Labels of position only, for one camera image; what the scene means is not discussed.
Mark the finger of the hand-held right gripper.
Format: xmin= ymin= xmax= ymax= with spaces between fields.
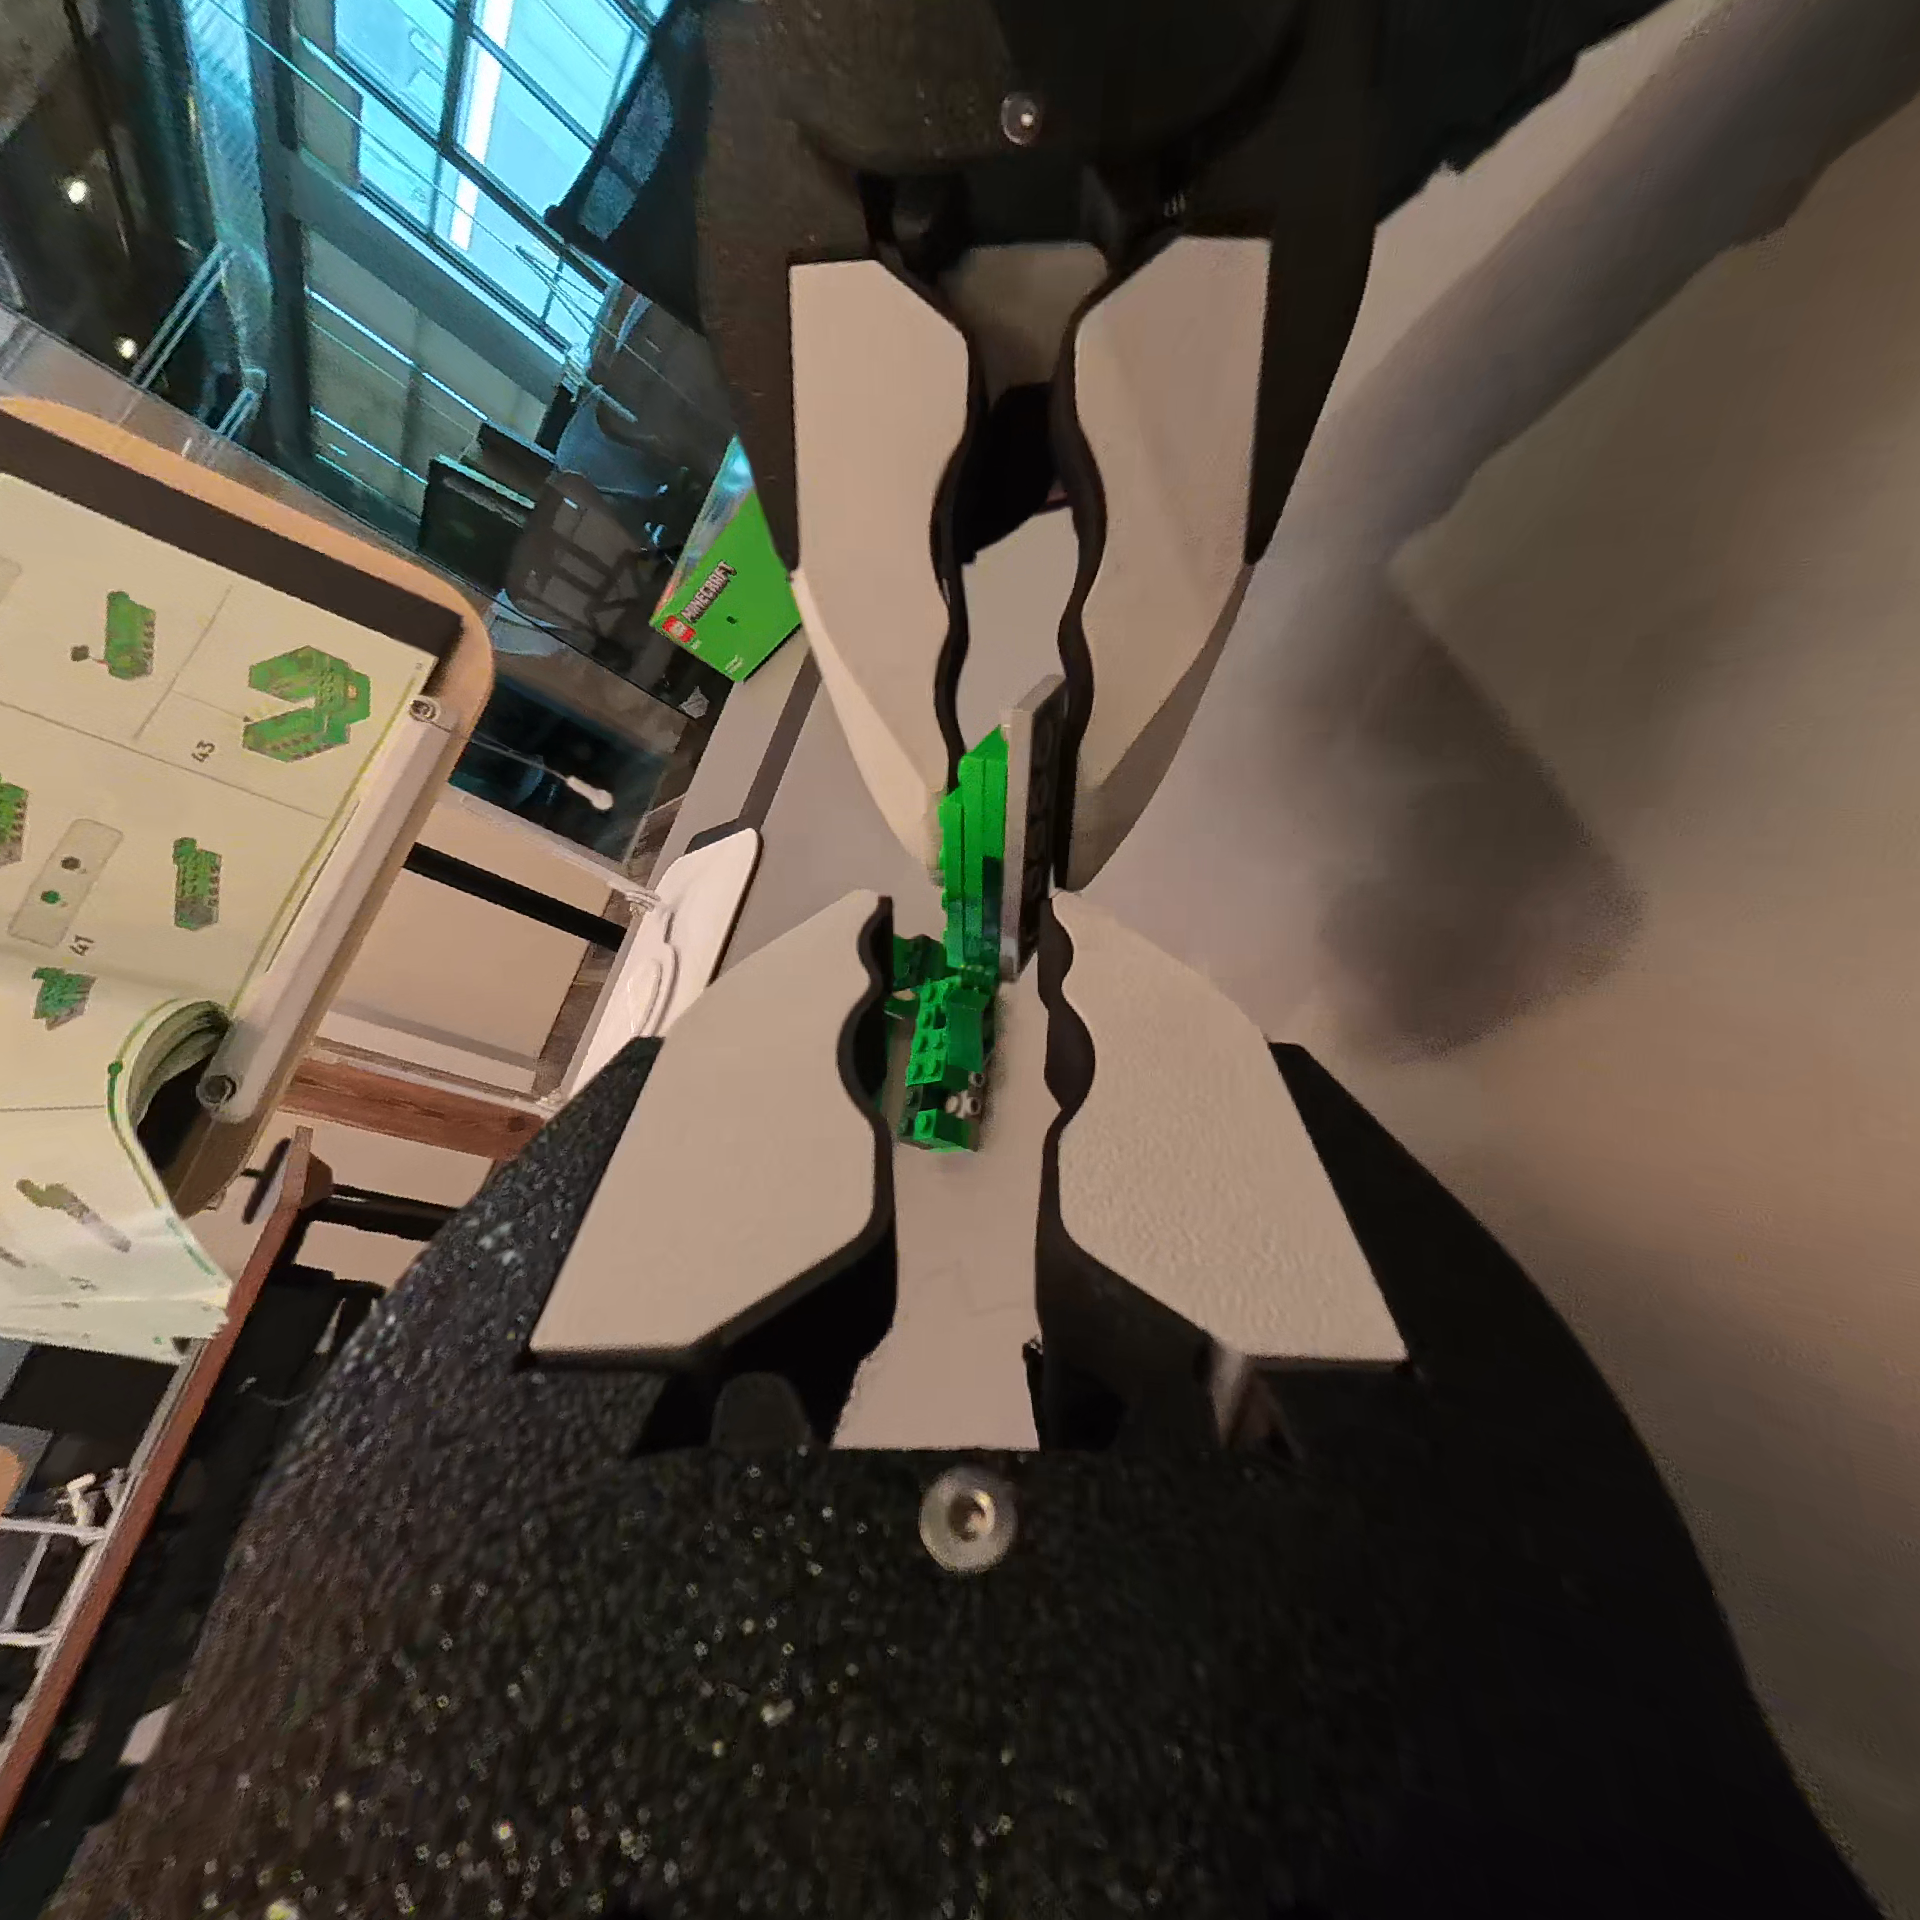
xmin=1062 ymin=235 xmax=1272 ymax=892
xmin=787 ymin=257 xmax=991 ymax=870

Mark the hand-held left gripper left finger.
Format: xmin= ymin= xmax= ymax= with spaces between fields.
xmin=529 ymin=889 xmax=897 ymax=1374

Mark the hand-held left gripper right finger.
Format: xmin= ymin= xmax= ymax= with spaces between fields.
xmin=1038 ymin=892 xmax=1414 ymax=1453

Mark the green toy brick model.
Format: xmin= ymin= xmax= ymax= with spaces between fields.
xmin=886 ymin=930 xmax=1002 ymax=1156

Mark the green and grey brick assembly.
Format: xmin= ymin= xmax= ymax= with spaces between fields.
xmin=931 ymin=679 xmax=1075 ymax=983

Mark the grey desk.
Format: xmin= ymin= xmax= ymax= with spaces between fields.
xmin=705 ymin=0 xmax=1920 ymax=1920

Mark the black office chair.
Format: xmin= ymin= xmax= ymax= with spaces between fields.
xmin=547 ymin=0 xmax=721 ymax=290

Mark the green toy set box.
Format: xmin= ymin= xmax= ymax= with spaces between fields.
xmin=647 ymin=435 xmax=802 ymax=684

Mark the grey office chair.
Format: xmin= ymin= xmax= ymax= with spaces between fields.
xmin=547 ymin=382 xmax=707 ymax=594

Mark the book stand with white base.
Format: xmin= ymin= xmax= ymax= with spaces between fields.
xmin=0 ymin=395 xmax=761 ymax=1222

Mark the wooden table with black legs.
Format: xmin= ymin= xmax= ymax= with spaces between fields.
xmin=274 ymin=839 xmax=632 ymax=1291

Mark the large office window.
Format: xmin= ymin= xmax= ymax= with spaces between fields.
xmin=180 ymin=0 xmax=675 ymax=497

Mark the instruction booklet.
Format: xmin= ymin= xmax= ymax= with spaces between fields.
xmin=0 ymin=470 xmax=435 ymax=1359

